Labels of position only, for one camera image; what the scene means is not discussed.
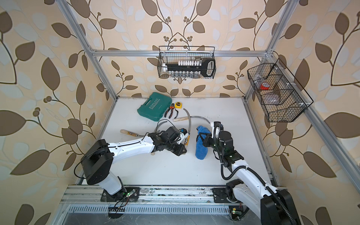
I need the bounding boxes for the black socket bit holder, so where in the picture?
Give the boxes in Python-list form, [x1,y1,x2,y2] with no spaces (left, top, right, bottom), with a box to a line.
[158,58,216,78]

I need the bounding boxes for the wall wire basket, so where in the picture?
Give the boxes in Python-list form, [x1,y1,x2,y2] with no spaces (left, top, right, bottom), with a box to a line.
[247,59,314,122]
[157,45,216,79]

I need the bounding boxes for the green plastic tool case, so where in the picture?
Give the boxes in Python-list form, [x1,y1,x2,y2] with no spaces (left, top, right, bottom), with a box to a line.
[137,92,172,122]

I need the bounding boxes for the aluminium front rail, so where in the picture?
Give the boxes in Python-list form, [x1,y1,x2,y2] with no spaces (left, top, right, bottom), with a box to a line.
[59,185,293,206]

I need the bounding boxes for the red item in basket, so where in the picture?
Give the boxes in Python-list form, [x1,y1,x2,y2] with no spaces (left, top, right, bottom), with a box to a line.
[260,82,271,91]

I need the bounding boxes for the blue microfiber rag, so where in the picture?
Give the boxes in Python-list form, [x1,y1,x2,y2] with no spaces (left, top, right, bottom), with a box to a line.
[196,126,211,160]

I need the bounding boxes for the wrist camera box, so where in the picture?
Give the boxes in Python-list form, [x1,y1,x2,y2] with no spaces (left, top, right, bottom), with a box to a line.
[211,121,224,139]
[177,128,190,146]

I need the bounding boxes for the back wall wire basket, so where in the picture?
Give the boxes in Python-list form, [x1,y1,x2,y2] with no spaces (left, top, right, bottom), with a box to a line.
[157,45,216,79]

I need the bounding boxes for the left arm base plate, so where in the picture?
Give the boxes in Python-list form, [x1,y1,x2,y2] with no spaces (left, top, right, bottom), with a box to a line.
[100,187,140,202]

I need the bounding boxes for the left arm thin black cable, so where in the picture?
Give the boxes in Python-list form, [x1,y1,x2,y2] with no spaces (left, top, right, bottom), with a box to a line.
[140,118,181,141]

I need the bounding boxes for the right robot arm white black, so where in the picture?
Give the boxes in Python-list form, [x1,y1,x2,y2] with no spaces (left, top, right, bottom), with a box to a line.
[198,129,301,225]

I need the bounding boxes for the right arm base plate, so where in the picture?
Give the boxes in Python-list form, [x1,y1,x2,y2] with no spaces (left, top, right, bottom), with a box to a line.
[212,187,238,203]

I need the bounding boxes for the right wall wire basket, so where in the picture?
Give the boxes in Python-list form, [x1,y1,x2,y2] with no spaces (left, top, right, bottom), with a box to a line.
[247,59,314,122]

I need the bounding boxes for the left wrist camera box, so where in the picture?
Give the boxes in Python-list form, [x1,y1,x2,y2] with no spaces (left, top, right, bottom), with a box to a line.
[177,128,190,146]

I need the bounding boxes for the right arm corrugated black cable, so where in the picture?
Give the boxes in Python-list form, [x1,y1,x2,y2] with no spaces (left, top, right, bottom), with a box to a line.
[212,123,293,225]

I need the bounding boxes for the yellow black tape measure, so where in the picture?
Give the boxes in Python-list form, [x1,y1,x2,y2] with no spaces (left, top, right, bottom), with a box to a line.
[175,102,182,109]

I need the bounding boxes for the black red handled pliers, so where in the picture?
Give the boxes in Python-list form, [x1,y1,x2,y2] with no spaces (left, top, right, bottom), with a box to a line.
[164,103,179,119]

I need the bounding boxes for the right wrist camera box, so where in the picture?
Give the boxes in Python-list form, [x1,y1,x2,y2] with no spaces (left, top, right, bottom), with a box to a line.
[211,121,224,139]

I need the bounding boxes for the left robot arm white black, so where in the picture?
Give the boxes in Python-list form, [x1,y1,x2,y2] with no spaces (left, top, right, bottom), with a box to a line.
[80,127,189,196]

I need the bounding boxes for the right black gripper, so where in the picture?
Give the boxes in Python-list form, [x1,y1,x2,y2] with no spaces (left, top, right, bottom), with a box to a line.
[200,131,225,156]

